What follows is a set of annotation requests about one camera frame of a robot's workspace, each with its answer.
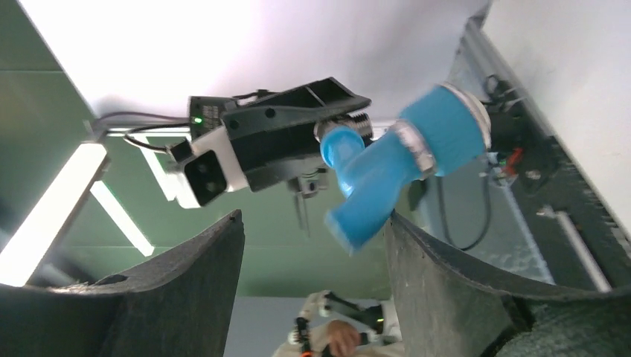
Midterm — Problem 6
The blue plastic water faucet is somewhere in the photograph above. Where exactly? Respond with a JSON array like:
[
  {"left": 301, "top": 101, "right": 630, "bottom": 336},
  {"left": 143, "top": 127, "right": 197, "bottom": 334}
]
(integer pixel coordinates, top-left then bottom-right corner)
[{"left": 314, "top": 83, "right": 491, "bottom": 254}]

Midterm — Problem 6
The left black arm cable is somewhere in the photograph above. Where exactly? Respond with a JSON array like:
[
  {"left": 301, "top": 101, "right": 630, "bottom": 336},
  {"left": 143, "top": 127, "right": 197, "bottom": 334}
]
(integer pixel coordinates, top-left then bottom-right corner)
[{"left": 93, "top": 111, "right": 192, "bottom": 154}]

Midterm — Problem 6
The small metal pipe fitting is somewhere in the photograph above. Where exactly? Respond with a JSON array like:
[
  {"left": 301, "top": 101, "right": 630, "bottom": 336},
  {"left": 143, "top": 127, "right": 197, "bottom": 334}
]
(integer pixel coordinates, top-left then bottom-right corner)
[{"left": 313, "top": 112, "right": 374, "bottom": 143}]

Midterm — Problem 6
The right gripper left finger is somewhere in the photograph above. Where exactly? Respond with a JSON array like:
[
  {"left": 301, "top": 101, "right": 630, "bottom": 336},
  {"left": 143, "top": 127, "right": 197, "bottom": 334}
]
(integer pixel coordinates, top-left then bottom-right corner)
[{"left": 1, "top": 210, "right": 245, "bottom": 356}]

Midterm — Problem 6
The operator hand in background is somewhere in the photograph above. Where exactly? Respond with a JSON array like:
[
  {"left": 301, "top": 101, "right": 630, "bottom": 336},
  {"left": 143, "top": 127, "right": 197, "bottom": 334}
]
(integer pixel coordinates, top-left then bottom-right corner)
[{"left": 327, "top": 320, "right": 361, "bottom": 357}]

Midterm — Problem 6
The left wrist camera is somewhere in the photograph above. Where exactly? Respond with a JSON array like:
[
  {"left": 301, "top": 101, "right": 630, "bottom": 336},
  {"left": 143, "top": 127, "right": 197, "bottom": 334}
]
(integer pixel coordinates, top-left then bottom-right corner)
[{"left": 167, "top": 126, "right": 249, "bottom": 209}]

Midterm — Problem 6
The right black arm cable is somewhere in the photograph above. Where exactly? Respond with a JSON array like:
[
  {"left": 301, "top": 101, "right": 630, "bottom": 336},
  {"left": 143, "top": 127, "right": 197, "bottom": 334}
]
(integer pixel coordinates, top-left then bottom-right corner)
[{"left": 435, "top": 162, "right": 494, "bottom": 252}]

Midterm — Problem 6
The ceiling light strip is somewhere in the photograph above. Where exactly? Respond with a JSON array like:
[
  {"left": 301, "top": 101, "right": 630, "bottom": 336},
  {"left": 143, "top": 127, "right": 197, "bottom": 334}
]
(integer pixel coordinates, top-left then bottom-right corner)
[
  {"left": 90, "top": 181, "right": 155, "bottom": 257},
  {"left": 1, "top": 142, "right": 107, "bottom": 287}
]

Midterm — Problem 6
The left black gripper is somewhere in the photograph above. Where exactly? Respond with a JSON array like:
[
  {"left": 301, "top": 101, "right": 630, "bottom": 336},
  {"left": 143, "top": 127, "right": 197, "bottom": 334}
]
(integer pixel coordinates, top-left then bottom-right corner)
[{"left": 188, "top": 77, "right": 371, "bottom": 192}]

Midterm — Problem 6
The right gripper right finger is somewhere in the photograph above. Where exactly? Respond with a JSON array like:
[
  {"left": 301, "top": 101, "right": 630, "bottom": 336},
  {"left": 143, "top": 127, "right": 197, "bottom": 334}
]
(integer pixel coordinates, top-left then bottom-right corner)
[{"left": 385, "top": 213, "right": 630, "bottom": 356}]

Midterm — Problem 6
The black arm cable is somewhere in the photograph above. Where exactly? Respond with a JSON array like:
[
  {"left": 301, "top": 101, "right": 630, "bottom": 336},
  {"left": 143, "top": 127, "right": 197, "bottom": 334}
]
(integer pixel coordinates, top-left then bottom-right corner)
[
  {"left": 435, "top": 162, "right": 494, "bottom": 252},
  {"left": 93, "top": 111, "right": 192, "bottom": 154}
]

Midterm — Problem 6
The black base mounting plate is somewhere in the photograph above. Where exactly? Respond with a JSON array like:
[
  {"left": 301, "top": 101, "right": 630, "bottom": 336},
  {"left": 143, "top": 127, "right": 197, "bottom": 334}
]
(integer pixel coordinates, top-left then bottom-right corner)
[{"left": 483, "top": 74, "right": 630, "bottom": 291}]

